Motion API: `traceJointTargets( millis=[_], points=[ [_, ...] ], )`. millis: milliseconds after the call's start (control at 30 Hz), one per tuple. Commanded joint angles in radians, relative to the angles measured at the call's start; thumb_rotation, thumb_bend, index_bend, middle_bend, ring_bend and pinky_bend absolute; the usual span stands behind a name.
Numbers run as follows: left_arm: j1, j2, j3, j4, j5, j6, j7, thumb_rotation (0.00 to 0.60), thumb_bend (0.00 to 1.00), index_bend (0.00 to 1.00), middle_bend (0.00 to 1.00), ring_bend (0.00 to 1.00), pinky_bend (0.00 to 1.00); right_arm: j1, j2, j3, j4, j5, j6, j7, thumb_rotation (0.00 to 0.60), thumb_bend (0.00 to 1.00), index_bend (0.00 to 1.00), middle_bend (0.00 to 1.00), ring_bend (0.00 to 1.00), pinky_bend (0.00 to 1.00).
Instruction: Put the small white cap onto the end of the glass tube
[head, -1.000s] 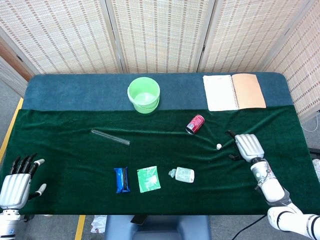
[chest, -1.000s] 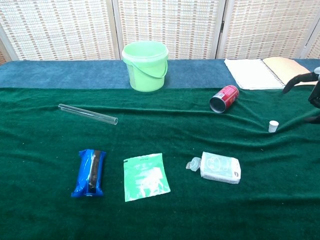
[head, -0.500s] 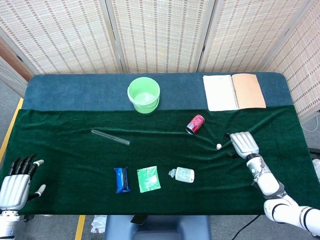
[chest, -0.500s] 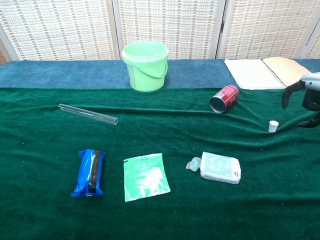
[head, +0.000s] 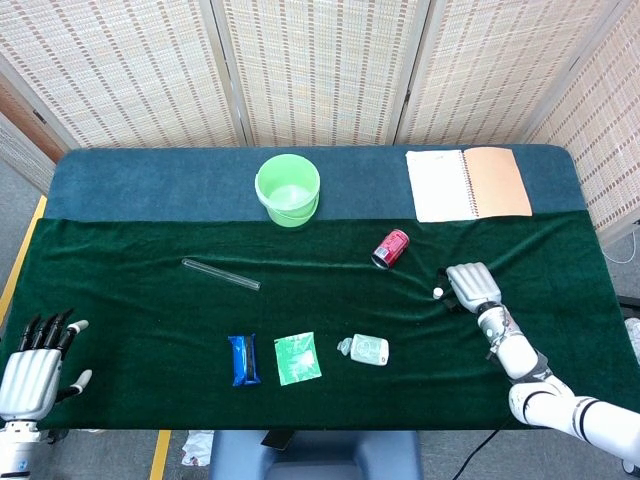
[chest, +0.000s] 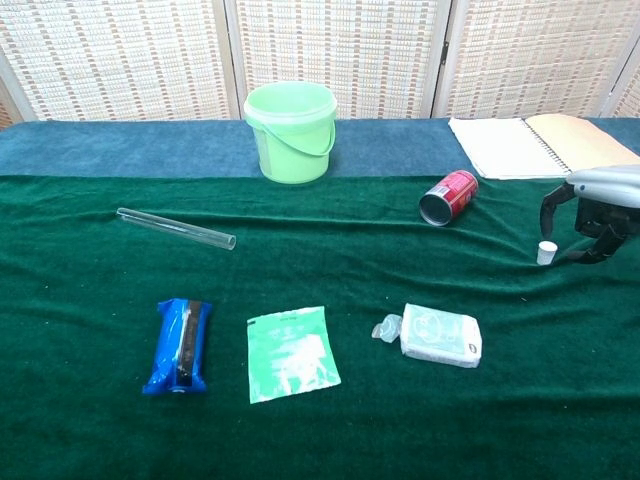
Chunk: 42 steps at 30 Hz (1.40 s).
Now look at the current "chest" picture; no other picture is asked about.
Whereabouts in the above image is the clear glass tube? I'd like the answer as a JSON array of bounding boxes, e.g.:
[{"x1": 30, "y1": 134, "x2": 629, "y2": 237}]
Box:
[{"x1": 116, "y1": 207, "x2": 237, "y2": 251}]

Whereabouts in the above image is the green sachet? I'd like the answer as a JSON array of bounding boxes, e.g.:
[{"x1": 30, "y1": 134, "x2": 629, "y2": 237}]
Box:
[{"x1": 246, "y1": 305, "x2": 343, "y2": 405}]

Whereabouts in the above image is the open spiral notebook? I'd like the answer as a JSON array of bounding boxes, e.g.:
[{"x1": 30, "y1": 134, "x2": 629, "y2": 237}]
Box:
[{"x1": 448, "y1": 113, "x2": 640, "y2": 181}]

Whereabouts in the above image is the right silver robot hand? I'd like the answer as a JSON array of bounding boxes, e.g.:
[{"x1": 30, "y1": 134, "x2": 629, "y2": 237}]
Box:
[{"x1": 538, "y1": 163, "x2": 640, "y2": 265}]

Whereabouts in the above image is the blue table cover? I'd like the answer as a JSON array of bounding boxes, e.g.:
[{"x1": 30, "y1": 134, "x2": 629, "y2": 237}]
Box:
[{"x1": 0, "y1": 117, "x2": 640, "y2": 180}]

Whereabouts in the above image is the red soda can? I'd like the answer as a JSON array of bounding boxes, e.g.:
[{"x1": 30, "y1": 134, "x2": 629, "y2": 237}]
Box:
[{"x1": 418, "y1": 169, "x2": 480, "y2": 228}]

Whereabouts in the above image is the dark green velvet cloth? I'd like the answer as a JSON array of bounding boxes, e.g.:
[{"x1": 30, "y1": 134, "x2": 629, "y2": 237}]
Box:
[{"x1": 0, "y1": 172, "x2": 640, "y2": 480}]

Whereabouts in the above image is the blue snack packet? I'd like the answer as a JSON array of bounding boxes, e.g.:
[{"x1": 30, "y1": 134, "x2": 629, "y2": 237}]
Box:
[{"x1": 142, "y1": 298, "x2": 213, "y2": 396}]

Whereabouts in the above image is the white tissue pack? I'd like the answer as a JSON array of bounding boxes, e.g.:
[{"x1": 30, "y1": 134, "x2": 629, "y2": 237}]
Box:
[{"x1": 371, "y1": 302, "x2": 484, "y2": 370}]

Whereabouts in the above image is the light green plastic bucket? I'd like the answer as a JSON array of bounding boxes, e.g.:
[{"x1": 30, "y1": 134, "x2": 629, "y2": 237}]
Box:
[{"x1": 243, "y1": 80, "x2": 338, "y2": 185}]

